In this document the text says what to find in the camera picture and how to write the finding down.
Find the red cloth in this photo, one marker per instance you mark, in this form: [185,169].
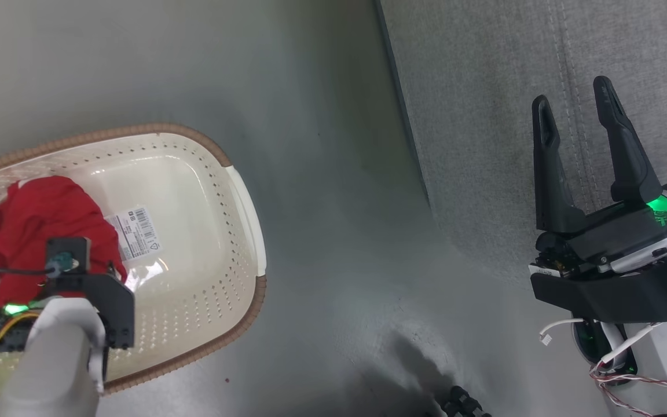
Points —
[38,220]

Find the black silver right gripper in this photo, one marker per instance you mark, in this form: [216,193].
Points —
[617,237]

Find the grey fabric sofa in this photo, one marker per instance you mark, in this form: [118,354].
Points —
[472,116]

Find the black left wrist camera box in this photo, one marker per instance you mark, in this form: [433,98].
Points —
[67,252]

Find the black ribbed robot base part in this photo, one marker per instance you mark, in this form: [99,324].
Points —
[461,402]

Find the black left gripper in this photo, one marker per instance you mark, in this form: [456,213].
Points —
[110,307]

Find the cream perforated laundry basket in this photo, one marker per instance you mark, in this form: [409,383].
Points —
[194,231]

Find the black right wrist camera housing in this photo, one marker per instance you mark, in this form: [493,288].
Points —
[629,295]

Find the white barcode label sticker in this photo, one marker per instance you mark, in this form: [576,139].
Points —
[134,231]

